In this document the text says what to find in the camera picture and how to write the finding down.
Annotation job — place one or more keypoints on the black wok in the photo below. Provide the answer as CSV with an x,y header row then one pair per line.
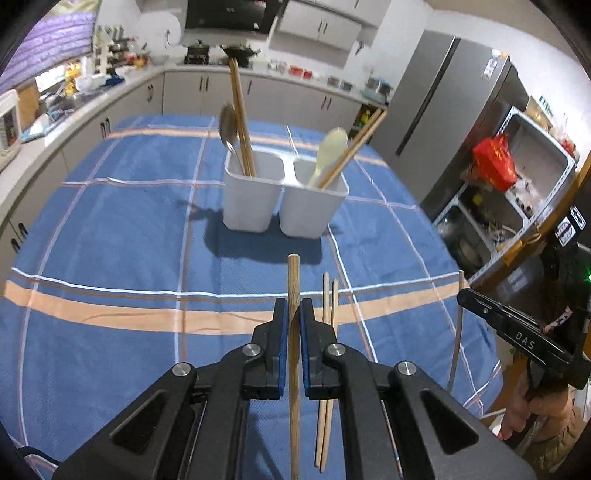
x,y
242,51

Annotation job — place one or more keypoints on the wooden chopstick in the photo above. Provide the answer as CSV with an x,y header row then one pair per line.
x,y
360,146
333,304
244,115
293,300
325,300
238,106
355,145

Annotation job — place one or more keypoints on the yellow drink bottles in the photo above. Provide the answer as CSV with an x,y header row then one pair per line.
x,y
363,117

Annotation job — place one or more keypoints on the grey refrigerator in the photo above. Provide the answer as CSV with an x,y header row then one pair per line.
x,y
443,120

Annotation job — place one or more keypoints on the black pot with lid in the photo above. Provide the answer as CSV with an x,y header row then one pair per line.
x,y
198,48

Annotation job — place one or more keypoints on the metal spoon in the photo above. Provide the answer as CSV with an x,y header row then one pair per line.
x,y
227,122

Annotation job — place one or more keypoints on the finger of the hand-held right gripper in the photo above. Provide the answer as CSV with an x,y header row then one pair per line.
x,y
521,330

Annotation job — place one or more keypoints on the blue plaid tablecloth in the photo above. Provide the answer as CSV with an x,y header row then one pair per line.
x,y
138,240

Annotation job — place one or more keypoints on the metal storage rack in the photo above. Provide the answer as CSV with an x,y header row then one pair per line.
x,y
517,207

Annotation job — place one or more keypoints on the black range hood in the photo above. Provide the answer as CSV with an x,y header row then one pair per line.
x,y
231,14

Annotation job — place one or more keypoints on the steel steamer pot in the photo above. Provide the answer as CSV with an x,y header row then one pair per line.
x,y
378,87

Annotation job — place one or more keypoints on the dark blue cloth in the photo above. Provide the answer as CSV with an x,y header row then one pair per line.
x,y
114,81

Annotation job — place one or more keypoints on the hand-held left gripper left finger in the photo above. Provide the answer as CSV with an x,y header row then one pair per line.
x,y
280,350

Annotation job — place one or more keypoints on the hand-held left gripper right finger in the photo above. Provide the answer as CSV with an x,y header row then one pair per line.
x,y
305,350

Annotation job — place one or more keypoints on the person's right forearm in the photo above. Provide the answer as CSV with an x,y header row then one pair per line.
x,y
558,443

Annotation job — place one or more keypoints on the red plastic bag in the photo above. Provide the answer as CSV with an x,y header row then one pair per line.
x,y
495,161

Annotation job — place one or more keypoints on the red food containers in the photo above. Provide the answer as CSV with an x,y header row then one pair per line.
x,y
301,71

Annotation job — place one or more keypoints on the grey kitchen counter cabinets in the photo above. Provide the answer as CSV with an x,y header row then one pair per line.
x,y
184,92

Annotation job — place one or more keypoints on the white rice spoon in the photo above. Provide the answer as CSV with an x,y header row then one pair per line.
x,y
328,147

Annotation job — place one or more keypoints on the white two-compartment utensil holder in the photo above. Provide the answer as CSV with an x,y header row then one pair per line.
x,y
249,203

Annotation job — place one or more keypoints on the black gas stove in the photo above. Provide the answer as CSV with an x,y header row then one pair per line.
x,y
203,60

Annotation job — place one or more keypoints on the yellow oil bottle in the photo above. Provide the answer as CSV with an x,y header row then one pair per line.
x,y
73,81

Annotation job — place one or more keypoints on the beige electric pressure cooker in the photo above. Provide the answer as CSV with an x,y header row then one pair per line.
x,y
8,124

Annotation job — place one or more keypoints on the person's right hand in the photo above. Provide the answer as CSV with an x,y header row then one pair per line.
x,y
535,406

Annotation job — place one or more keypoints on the grey upper wall cabinets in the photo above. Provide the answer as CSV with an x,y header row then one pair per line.
x,y
323,23

